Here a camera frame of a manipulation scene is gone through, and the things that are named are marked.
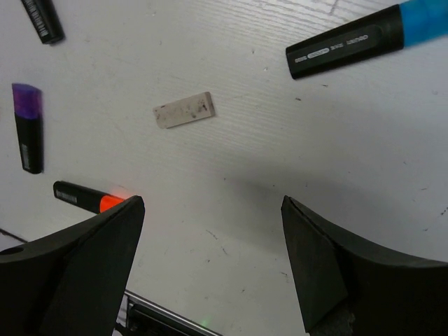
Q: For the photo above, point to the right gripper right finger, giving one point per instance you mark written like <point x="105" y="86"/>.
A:
<point x="348" y="285"/>

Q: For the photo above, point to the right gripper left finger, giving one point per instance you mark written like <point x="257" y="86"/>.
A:
<point x="71" y="282"/>

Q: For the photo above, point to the blue cap highlighter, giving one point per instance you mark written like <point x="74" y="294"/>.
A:
<point x="389" y="30"/>

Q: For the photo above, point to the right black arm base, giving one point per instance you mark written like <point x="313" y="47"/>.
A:
<point x="140" y="316"/>

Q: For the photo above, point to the orange cap highlighter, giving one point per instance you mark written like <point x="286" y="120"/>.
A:
<point x="85" y="198"/>

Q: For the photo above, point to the purple cap highlighter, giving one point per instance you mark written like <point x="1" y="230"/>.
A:
<point x="27" y="103"/>

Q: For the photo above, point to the grey white eraser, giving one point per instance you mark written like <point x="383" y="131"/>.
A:
<point x="183" y="111"/>

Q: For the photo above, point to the yellow cap highlighter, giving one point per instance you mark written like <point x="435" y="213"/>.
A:
<point x="45" y="20"/>

